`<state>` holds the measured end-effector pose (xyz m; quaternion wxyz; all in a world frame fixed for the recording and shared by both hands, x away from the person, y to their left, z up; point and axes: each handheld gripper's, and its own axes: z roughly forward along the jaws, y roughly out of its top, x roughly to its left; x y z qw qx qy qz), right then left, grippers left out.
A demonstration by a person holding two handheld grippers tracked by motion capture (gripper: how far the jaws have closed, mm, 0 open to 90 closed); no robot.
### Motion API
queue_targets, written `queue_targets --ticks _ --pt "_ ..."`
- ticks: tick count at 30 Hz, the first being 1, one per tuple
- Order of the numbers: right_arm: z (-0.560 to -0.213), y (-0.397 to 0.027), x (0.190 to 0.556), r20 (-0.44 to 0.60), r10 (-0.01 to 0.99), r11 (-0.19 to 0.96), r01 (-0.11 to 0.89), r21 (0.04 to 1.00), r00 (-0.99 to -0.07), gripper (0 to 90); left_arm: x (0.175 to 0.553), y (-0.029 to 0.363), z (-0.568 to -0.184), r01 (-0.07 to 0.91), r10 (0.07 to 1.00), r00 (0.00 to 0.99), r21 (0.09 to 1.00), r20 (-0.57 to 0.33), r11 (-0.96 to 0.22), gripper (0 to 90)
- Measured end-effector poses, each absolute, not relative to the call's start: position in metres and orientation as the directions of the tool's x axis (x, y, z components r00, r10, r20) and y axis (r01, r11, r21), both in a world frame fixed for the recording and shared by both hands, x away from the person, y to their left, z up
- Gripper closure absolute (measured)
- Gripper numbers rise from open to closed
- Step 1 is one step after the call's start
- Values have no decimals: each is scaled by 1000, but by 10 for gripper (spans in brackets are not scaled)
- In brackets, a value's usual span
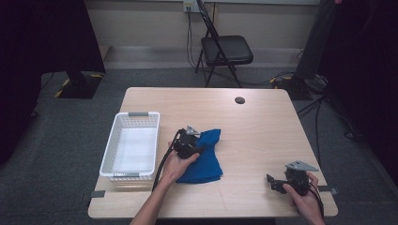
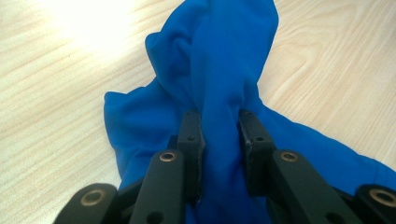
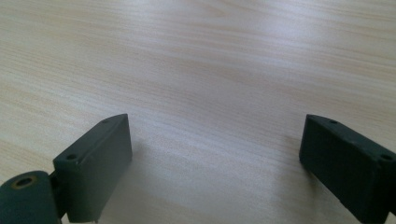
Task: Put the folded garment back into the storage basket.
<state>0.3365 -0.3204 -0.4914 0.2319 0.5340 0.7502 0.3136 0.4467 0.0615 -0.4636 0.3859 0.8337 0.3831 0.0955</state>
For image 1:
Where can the person's left hand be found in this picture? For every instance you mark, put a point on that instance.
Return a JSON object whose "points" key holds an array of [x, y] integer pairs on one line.
{"points": [[176, 167]]}

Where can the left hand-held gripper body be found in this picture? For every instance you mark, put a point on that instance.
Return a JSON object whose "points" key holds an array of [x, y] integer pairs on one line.
{"points": [[186, 145]]}

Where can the black round table grommet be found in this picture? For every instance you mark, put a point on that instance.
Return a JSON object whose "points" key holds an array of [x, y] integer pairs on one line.
{"points": [[240, 100]]}

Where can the black box with yellow tape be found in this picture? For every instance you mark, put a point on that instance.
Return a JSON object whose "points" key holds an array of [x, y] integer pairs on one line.
{"points": [[292, 87]]}

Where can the black folding chair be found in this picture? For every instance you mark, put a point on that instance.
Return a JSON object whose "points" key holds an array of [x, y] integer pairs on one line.
{"points": [[226, 48]]}

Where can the blue t-shirt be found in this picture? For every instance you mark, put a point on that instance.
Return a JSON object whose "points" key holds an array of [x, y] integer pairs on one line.
{"points": [[205, 162]]}

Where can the white wall outlet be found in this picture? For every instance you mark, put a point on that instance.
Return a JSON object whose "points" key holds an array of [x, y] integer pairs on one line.
{"points": [[188, 5]]}

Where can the white plastic basket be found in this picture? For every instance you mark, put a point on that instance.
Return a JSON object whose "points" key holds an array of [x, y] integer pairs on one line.
{"points": [[133, 146]]}

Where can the dark curtain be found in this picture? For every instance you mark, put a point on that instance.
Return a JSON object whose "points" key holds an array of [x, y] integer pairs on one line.
{"points": [[366, 62]]}

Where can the black stand base yellow tape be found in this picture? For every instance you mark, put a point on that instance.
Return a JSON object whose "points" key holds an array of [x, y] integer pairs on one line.
{"points": [[79, 87]]}

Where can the grey hanging cloth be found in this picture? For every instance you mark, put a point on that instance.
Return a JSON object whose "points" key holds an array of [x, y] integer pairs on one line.
{"points": [[316, 40]]}

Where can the black curtain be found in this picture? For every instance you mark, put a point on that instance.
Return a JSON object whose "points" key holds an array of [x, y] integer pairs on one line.
{"points": [[37, 47]]}

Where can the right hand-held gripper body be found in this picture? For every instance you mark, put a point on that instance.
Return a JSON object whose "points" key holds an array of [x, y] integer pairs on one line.
{"points": [[298, 179]]}

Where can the person's right hand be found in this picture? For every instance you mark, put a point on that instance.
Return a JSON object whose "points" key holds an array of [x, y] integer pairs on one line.
{"points": [[305, 201]]}

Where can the grey tape strip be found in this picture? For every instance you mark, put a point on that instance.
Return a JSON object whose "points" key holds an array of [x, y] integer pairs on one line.
{"points": [[97, 193], [330, 190]]}

